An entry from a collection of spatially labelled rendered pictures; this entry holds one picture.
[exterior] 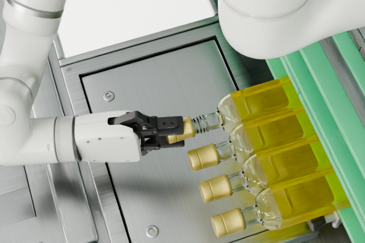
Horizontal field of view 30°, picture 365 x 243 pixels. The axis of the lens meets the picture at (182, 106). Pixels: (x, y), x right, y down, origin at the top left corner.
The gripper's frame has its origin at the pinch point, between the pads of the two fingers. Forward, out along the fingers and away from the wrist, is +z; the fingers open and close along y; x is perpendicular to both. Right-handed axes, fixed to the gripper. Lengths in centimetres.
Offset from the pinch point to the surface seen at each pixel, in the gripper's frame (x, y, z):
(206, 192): -11.5, 1.3, 4.7
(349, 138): -9.8, 13.2, 24.7
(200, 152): -4.6, 1.4, 4.4
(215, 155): -5.3, 1.2, 6.7
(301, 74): 5.7, 6.0, 21.2
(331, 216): -14.2, -5.3, 24.3
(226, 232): -17.6, -0.1, 7.3
